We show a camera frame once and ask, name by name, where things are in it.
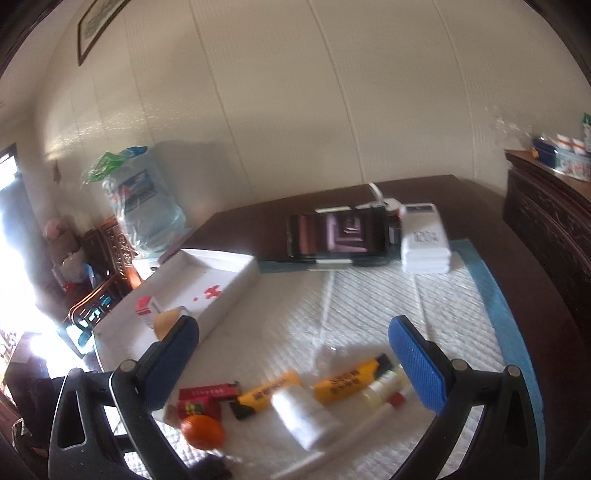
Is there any tan sponge block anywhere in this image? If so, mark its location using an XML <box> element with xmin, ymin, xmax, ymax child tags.
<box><xmin>154</xmin><ymin>307</ymin><xmax>188</xmax><ymax>341</ymax></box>

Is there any red and white small box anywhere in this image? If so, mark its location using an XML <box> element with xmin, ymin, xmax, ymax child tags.
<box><xmin>135</xmin><ymin>295</ymin><xmax>161</xmax><ymax>325</ymax></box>

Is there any yellow lighter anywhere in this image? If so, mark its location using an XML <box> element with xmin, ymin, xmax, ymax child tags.
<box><xmin>313</xmin><ymin>353</ymin><xmax>394</xmax><ymax>407</ymax></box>
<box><xmin>230</xmin><ymin>370</ymin><xmax>304</xmax><ymax>421</ymax></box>

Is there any orange mandarin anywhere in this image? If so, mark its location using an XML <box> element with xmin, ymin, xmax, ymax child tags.
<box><xmin>180</xmin><ymin>414</ymin><xmax>227</xmax><ymax>450</ymax></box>

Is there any white quilted mat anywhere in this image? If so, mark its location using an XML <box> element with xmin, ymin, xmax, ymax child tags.
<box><xmin>99</xmin><ymin>237</ymin><xmax>548</xmax><ymax>480</ymax></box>

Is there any dark carved wooden cabinet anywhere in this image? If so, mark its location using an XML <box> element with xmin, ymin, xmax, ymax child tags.
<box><xmin>502</xmin><ymin>148</ymin><xmax>591</xmax><ymax>328</ymax></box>

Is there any patterned tin box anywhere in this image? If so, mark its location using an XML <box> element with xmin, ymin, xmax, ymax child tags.
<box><xmin>553</xmin><ymin>148</ymin><xmax>591</xmax><ymax>180</ymax></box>

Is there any large white bottle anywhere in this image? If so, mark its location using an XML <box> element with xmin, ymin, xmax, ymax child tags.
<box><xmin>270</xmin><ymin>384</ymin><xmax>343</xmax><ymax>452</ymax></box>

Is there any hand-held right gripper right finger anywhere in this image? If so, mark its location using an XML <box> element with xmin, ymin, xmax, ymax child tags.
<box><xmin>389</xmin><ymin>315</ymin><xmax>539</xmax><ymax>480</ymax></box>

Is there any small white bottle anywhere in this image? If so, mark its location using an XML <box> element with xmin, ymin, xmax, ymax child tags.
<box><xmin>362</xmin><ymin>368</ymin><xmax>408</xmax><ymax>408</ymax></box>

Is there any blue tin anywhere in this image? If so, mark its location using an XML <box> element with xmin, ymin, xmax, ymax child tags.
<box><xmin>530</xmin><ymin>135</ymin><xmax>560</xmax><ymax>163</ymax></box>

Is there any clear blue water jug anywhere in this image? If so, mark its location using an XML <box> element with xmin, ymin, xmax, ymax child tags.
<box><xmin>105</xmin><ymin>143</ymin><xmax>195</xmax><ymax>260</ymax></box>

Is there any framed wall picture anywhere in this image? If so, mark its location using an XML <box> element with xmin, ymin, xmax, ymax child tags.
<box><xmin>76</xmin><ymin>0</ymin><xmax>132</xmax><ymax>66</ymax></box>

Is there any carved wooden chair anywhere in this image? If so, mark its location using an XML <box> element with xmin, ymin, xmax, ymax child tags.
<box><xmin>58</xmin><ymin>216</ymin><xmax>145</xmax><ymax>357</ymax></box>

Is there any white shallow tray box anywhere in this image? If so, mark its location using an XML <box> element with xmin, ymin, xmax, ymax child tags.
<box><xmin>92</xmin><ymin>248</ymin><xmax>262</xmax><ymax>370</ymax></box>

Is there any plain red box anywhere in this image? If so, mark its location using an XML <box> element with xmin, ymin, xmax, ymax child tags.
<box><xmin>178</xmin><ymin>382</ymin><xmax>242</xmax><ymax>403</ymax></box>

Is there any green plastic bag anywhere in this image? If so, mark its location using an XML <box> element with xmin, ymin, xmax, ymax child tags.
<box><xmin>82</xmin><ymin>147</ymin><xmax>148</xmax><ymax>184</ymax></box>

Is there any white power adapter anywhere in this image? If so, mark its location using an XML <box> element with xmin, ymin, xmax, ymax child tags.
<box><xmin>399</xmin><ymin>202</ymin><xmax>452</xmax><ymax>274</ymax></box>

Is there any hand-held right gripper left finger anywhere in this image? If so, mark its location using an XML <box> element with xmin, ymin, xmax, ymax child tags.
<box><xmin>48</xmin><ymin>315</ymin><xmax>200</xmax><ymax>480</ymax></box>

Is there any black smartphone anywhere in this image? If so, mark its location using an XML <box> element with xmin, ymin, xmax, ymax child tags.
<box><xmin>286</xmin><ymin>207</ymin><xmax>394</xmax><ymax>267</ymax></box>

